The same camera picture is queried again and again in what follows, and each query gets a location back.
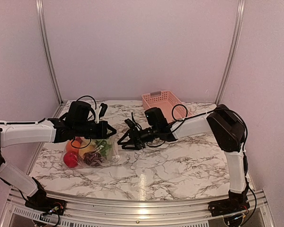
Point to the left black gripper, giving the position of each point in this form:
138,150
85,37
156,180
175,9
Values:
102,134

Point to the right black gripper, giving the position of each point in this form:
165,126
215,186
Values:
133,134

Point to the green fake leafy vegetable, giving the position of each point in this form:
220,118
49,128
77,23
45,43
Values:
104,147

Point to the dark purple fake vegetable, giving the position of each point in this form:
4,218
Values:
93,159

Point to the clear zip top bag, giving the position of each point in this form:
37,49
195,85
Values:
111,159

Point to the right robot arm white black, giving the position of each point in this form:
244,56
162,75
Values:
229,130

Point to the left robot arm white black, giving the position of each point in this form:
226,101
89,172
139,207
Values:
81,120

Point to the yellow fake fruit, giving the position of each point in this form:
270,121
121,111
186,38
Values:
82,151

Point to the orange fake fruit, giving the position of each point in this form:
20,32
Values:
73,145

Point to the red fake apple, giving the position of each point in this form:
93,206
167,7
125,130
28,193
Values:
70,159

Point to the pink perforated plastic basket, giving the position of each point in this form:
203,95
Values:
165,100

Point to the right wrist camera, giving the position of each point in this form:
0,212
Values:
133,126

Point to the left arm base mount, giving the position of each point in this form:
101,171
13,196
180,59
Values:
48,205

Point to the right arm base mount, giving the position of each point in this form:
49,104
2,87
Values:
227,206

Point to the front aluminium rail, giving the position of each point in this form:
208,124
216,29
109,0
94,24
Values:
93,212

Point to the left aluminium frame post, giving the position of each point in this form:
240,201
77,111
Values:
47,51

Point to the aluminium frame post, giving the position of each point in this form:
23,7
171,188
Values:
232,51
47,51

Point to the right aluminium frame post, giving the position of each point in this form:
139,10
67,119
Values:
232,51

